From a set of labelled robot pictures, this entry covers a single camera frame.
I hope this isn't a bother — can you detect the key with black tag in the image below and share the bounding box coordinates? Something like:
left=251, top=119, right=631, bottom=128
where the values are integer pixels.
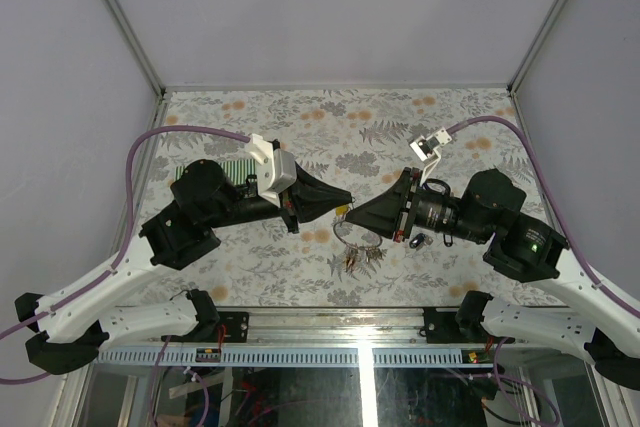
left=443, top=233, right=454, bottom=248

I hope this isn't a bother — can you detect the slotted cable duct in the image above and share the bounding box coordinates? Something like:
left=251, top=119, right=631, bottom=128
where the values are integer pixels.
left=92, top=349, right=466, bottom=367

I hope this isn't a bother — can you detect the key with yellow tag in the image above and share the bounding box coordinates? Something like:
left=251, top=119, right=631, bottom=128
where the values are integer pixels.
left=335, top=205, right=351, bottom=216

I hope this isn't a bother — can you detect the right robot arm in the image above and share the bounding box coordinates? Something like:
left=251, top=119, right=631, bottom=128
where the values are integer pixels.
left=346, top=169, right=639, bottom=390

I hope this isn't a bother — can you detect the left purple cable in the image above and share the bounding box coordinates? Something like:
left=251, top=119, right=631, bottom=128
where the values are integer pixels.
left=0, top=125, right=254, bottom=387

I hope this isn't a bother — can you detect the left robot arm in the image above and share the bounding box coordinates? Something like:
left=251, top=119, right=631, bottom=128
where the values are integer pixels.
left=14, top=159, right=352, bottom=375

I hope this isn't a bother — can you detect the green striped cloth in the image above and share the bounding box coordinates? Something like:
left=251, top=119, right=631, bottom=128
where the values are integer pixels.
left=174, top=159, right=256, bottom=186

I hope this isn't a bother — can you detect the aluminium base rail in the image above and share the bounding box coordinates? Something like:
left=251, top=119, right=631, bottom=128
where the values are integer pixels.
left=74, top=306, right=614, bottom=348

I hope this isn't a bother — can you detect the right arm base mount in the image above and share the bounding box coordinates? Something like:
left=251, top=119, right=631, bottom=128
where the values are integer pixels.
left=418, top=307, right=472, bottom=345

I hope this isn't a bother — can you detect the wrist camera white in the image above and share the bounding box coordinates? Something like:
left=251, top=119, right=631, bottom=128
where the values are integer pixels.
left=245, top=134, right=297, bottom=208
left=409, top=128, right=452, bottom=183

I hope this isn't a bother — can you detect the large metal keyring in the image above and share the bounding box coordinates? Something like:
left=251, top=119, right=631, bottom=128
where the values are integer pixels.
left=332, top=215, right=385, bottom=273

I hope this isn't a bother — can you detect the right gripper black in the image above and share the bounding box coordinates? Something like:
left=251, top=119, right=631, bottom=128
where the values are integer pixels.
left=345, top=167, right=492, bottom=244

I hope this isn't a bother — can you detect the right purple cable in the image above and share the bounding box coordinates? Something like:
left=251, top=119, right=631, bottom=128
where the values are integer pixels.
left=447, top=115, right=640, bottom=321

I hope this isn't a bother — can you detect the black car key fob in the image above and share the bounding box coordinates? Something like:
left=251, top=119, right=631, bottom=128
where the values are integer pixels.
left=409, top=233, right=432, bottom=250

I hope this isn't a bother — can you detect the purple cable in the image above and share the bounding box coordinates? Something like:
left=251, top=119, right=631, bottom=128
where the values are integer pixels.
left=447, top=115, right=640, bottom=321
left=0, top=125, right=254, bottom=387

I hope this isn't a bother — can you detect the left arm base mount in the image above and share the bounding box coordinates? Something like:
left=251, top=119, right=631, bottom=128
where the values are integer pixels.
left=212, top=311, right=250, bottom=344

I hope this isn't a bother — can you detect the floral table mat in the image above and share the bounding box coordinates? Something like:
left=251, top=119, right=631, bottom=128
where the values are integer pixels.
left=130, top=88, right=556, bottom=307

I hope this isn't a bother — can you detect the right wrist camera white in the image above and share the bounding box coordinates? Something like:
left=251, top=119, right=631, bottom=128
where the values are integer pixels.
left=409, top=128, right=452, bottom=183

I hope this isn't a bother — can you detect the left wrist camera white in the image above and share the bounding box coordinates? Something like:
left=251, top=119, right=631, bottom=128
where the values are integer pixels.
left=245, top=134, right=297, bottom=208

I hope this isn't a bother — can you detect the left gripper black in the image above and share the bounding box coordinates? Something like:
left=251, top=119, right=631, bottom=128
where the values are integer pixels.
left=208, top=160, right=355, bottom=232

